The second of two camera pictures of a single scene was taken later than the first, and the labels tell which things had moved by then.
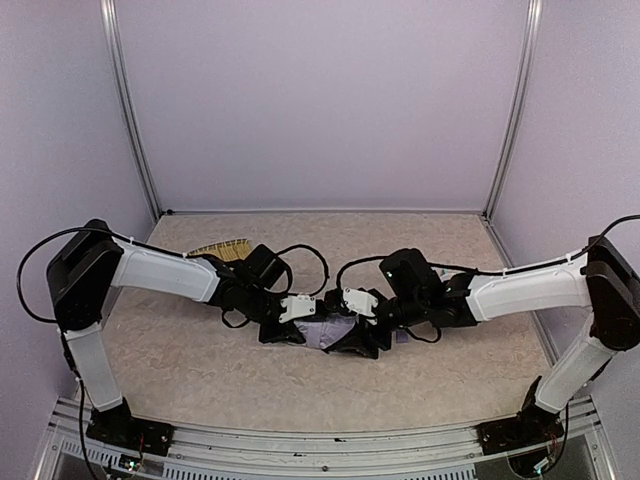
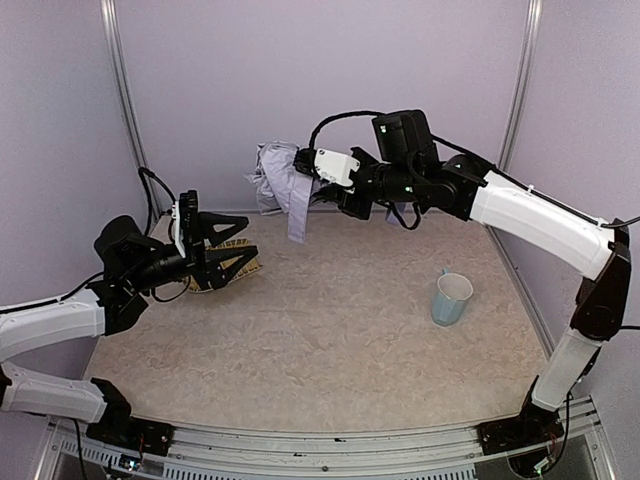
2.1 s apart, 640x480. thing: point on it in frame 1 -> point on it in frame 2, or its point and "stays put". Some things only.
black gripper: [359, 301] -> [334, 167]
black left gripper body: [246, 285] -> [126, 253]
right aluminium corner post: [532, 35] stays put
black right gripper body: [373, 338] -> [357, 187]
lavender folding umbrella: [321, 331] -> [281, 187]
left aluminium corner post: [111, 24] stays put
